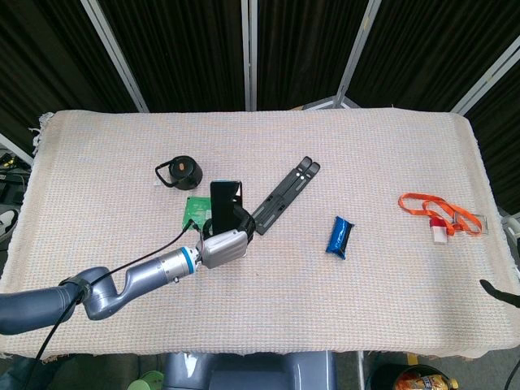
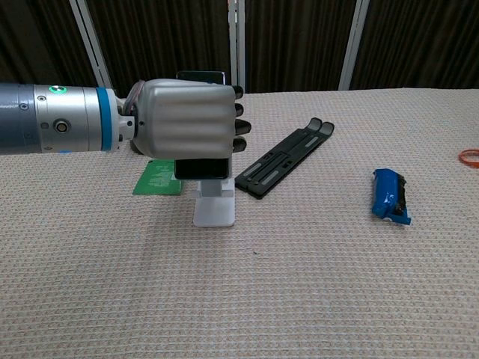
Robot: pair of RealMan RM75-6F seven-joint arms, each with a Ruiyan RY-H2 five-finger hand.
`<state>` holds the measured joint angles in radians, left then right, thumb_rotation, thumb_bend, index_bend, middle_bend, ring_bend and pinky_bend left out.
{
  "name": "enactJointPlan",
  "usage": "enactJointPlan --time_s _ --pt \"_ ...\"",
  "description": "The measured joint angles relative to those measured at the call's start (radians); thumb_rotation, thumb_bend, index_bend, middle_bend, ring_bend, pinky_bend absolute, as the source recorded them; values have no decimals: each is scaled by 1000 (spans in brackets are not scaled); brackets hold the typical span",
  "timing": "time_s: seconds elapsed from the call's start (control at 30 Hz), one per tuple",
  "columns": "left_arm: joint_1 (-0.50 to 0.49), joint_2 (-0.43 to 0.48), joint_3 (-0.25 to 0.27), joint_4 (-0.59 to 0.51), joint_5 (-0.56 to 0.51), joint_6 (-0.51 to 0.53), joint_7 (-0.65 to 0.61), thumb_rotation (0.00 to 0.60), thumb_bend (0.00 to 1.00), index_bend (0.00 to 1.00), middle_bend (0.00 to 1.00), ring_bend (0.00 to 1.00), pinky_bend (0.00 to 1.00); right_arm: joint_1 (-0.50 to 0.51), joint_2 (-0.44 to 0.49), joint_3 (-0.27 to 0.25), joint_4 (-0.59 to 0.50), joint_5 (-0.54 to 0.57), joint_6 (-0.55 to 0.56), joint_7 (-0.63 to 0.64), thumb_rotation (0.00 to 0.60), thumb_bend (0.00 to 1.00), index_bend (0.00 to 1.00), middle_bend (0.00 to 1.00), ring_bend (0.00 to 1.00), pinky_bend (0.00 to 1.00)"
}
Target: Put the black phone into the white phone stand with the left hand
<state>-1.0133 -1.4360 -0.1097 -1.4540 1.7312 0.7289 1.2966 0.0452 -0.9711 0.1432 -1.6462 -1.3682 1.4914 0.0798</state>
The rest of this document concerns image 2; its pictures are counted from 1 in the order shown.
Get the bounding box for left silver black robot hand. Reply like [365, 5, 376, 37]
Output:
[126, 77, 254, 161]

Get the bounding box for black smartphone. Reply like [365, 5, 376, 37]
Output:
[174, 70, 230, 181]

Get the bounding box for white phone stand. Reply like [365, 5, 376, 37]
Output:
[191, 178, 237, 228]

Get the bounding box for black folding laptop stand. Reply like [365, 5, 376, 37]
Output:
[234, 117, 335, 201]

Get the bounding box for green circuit board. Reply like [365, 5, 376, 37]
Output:
[132, 159, 184, 197]

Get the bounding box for black pleated partition panel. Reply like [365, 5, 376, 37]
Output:
[0, 0, 100, 87]
[351, 0, 479, 90]
[76, 0, 233, 98]
[242, 0, 356, 93]

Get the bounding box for beige woven tablecloth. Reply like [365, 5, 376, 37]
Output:
[0, 88, 479, 359]

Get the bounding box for blue snack packet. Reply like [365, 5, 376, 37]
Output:
[370, 168, 412, 227]

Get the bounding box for grey metal partition post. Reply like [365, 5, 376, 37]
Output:
[338, 0, 372, 90]
[68, 0, 116, 93]
[226, 0, 247, 93]

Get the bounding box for orange lanyard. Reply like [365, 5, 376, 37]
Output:
[459, 148, 479, 168]

